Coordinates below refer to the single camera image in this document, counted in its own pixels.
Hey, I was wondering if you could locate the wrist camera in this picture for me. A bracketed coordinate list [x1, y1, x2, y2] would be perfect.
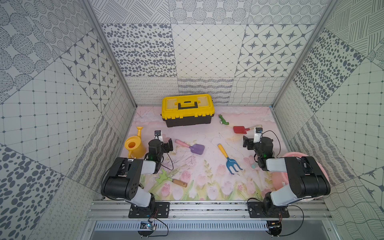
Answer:
[253, 127, 263, 143]
[154, 130, 163, 142]

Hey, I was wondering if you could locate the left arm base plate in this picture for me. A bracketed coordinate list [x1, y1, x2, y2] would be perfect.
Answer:
[129, 201, 170, 219]

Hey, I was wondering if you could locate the purple shovel pink handle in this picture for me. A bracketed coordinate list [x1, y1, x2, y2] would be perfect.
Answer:
[175, 140, 205, 155]

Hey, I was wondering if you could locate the green toy tool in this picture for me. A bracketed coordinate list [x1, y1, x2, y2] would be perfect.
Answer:
[219, 115, 229, 126]

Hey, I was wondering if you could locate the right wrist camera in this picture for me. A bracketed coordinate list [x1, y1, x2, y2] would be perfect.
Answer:
[253, 127, 263, 143]

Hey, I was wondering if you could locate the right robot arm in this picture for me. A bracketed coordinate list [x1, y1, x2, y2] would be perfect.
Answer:
[243, 136, 331, 211]

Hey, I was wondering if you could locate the red shovel wooden handle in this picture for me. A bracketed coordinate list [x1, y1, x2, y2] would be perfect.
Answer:
[233, 125, 263, 134]

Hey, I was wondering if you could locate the yellow watering can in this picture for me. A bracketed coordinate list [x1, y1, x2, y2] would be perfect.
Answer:
[124, 127, 146, 159]

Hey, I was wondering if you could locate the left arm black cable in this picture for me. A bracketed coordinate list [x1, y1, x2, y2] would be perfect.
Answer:
[143, 149, 175, 172]

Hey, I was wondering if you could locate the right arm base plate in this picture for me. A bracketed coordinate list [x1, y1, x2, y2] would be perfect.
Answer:
[247, 202, 290, 219]

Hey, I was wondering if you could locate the green rake wooden handle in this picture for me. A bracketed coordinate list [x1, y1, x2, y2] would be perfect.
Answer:
[156, 170, 188, 188]

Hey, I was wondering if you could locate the pink plastic bucket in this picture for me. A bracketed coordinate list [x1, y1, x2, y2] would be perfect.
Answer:
[272, 152, 330, 190]

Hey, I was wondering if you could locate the blue fork yellow handle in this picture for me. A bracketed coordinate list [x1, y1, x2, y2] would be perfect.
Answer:
[218, 144, 243, 175]

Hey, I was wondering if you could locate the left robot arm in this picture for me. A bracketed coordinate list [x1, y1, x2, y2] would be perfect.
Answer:
[101, 139, 173, 211]

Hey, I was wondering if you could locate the aluminium mounting rail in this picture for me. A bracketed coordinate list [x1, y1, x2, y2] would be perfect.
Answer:
[85, 200, 332, 232]

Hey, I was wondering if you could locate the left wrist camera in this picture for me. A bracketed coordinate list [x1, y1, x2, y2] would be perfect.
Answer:
[154, 130, 163, 142]

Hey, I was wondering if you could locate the yellow black toolbox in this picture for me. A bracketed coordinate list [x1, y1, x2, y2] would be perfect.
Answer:
[161, 94, 215, 128]

